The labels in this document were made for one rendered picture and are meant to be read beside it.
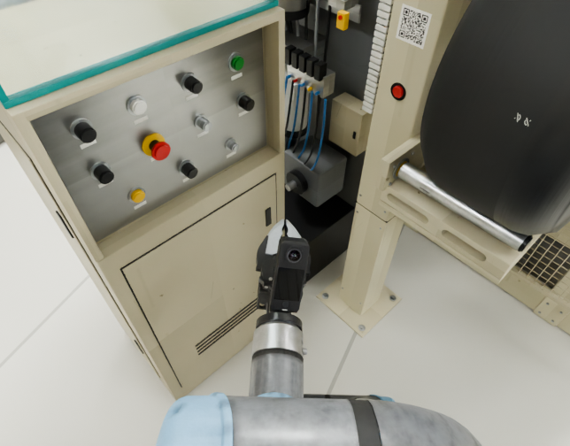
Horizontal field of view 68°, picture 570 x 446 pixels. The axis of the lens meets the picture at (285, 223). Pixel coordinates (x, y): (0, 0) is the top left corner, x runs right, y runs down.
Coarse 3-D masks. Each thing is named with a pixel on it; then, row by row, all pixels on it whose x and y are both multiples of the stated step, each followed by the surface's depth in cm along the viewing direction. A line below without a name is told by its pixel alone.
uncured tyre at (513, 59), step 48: (480, 0) 66; (528, 0) 61; (480, 48) 65; (528, 48) 61; (432, 96) 76; (480, 96) 67; (528, 96) 62; (432, 144) 79; (480, 144) 70; (528, 144) 64; (480, 192) 78; (528, 192) 69
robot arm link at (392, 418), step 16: (368, 400) 29; (384, 400) 64; (384, 416) 27; (400, 416) 27; (416, 416) 27; (432, 416) 28; (384, 432) 25; (400, 432) 25; (416, 432) 26; (432, 432) 26; (448, 432) 27; (464, 432) 29
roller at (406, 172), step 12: (408, 168) 106; (408, 180) 106; (420, 180) 104; (432, 180) 103; (432, 192) 103; (444, 192) 101; (444, 204) 102; (456, 204) 99; (468, 216) 98; (480, 216) 96; (492, 228) 95; (504, 228) 94; (504, 240) 94; (516, 240) 92; (528, 240) 91
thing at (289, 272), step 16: (288, 240) 61; (304, 240) 63; (288, 256) 61; (304, 256) 62; (288, 272) 62; (304, 272) 63; (272, 288) 64; (288, 288) 63; (272, 304) 64; (288, 304) 64
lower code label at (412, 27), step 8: (408, 8) 91; (400, 16) 93; (408, 16) 91; (416, 16) 90; (424, 16) 89; (400, 24) 94; (408, 24) 92; (416, 24) 91; (424, 24) 90; (400, 32) 95; (408, 32) 93; (416, 32) 92; (424, 32) 91; (408, 40) 94; (416, 40) 93; (424, 40) 92
